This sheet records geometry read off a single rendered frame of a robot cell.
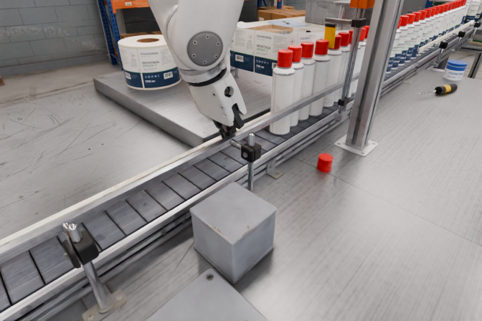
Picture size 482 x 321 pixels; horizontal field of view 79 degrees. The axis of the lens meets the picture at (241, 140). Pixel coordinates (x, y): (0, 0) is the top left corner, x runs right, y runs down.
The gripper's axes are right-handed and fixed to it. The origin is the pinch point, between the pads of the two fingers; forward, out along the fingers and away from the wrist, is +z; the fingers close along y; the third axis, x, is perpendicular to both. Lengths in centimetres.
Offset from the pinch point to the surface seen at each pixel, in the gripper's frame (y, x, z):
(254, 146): -10.4, 2.3, -3.7
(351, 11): 10, -72, 8
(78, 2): 432, -116, 53
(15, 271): 1.0, 40.1, -7.8
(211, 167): 0.1, 6.9, 4.2
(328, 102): -1.9, -35.1, 17.2
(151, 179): -4.3, 18.9, -8.7
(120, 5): 342, -132, 58
